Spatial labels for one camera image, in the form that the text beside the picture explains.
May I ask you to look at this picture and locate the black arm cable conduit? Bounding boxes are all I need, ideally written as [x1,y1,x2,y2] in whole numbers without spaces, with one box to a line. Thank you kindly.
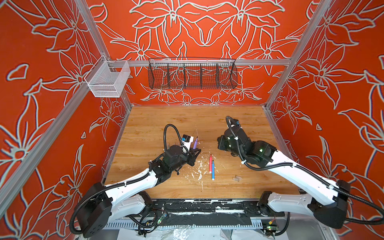
[68,123,184,235]
[225,116,384,226]

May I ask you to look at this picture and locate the purple pen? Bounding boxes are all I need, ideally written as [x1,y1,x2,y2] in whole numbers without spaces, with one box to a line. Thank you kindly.
[193,137,199,149]

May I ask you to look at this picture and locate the pink pen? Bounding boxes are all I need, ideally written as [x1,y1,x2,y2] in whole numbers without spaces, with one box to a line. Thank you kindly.
[209,154,213,174]

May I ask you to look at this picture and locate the blue pen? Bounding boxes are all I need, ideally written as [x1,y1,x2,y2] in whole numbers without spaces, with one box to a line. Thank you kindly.
[211,160,215,181]

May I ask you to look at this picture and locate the black wire basket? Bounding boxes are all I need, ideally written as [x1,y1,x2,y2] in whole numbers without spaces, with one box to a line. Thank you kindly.
[148,57,239,90]

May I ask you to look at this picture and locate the white cable duct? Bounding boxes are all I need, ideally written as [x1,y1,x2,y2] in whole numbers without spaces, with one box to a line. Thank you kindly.
[104,219,263,231]

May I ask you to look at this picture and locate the right aluminium frame post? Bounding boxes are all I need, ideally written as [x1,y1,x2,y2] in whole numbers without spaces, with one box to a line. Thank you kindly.
[264,0,332,110]

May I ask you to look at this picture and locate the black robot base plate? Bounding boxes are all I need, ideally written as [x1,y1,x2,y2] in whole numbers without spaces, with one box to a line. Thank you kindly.
[134,199,286,225]

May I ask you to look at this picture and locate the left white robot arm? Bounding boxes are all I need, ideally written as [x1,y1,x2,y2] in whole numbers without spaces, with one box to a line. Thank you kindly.
[69,145,201,238]

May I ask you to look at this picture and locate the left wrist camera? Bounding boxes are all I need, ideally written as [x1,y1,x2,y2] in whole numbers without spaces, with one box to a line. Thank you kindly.
[182,135,195,151]

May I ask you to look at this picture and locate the horizontal aluminium frame rail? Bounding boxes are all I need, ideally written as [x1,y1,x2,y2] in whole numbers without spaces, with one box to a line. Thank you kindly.
[107,59,291,68]

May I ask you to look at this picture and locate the left aluminium frame rail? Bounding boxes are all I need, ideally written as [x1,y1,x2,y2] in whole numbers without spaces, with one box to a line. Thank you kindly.
[0,55,106,217]

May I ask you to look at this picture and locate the right black arm cable conduit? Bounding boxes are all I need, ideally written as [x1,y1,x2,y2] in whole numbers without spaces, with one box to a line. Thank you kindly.
[225,116,384,226]

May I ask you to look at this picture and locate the white mesh basket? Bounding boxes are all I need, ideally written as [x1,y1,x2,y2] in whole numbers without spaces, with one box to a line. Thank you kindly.
[85,60,131,98]

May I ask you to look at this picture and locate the left black arm cable conduit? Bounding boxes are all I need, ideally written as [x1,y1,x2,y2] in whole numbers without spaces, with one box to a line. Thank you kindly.
[68,123,184,235]

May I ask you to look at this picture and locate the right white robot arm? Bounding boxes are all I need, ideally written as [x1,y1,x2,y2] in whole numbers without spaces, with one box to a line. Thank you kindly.
[218,116,350,229]

